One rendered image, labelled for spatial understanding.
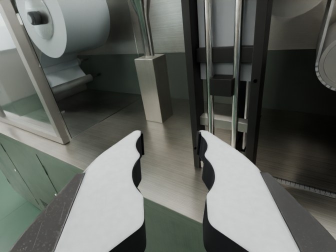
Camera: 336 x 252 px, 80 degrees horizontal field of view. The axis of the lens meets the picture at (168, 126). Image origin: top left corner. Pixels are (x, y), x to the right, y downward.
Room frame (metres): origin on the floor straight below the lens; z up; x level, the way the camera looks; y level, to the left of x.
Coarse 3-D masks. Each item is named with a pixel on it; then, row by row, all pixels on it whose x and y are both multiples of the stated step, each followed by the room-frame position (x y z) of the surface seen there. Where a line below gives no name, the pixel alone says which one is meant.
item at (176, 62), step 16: (176, 64) 1.02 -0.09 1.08; (272, 64) 0.77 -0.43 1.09; (288, 64) 0.74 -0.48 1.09; (304, 64) 0.71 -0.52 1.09; (176, 80) 1.03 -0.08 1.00; (272, 80) 0.76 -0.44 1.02; (288, 80) 0.73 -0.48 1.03; (304, 80) 0.70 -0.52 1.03; (176, 96) 1.03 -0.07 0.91; (224, 96) 0.88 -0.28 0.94; (272, 96) 0.76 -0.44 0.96; (288, 96) 0.72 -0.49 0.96; (304, 96) 0.69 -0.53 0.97; (320, 96) 0.67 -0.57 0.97; (320, 112) 0.66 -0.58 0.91
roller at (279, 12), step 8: (280, 0) 0.48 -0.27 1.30; (288, 0) 0.47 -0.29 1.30; (296, 0) 0.47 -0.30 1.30; (304, 0) 0.46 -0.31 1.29; (312, 0) 0.45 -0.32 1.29; (320, 0) 0.44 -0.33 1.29; (272, 8) 0.49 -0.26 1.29; (280, 8) 0.48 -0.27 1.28; (288, 8) 0.47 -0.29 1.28; (296, 8) 0.46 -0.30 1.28; (304, 8) 0.46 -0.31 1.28; (280, 16) 0.48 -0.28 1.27; (288, 16) 0.47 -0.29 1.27
